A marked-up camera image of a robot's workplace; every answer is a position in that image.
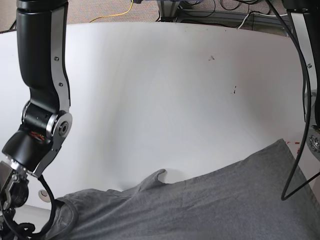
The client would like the grey t-shirt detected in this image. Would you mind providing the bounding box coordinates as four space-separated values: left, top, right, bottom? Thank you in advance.
46 139 320 240

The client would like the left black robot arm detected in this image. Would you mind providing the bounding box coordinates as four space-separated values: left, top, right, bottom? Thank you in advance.
266 0 320 201

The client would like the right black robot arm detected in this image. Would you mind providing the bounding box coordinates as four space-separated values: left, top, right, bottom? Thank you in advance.
0 0 73 240

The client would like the red tape rectangle marking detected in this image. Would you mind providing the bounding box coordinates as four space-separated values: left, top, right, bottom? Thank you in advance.
286 141 300 156

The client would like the aluminium frame stand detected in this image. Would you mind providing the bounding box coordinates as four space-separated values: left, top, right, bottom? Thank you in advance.
156 0 285 34

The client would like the yellow cable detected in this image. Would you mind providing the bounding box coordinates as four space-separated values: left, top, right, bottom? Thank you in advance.
89 0 133 24

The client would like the white cable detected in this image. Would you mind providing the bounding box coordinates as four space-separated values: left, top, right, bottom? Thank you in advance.
237 12 288 30

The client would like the left table cable grommet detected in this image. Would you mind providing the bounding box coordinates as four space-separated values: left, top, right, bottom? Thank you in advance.
38 189 51 203

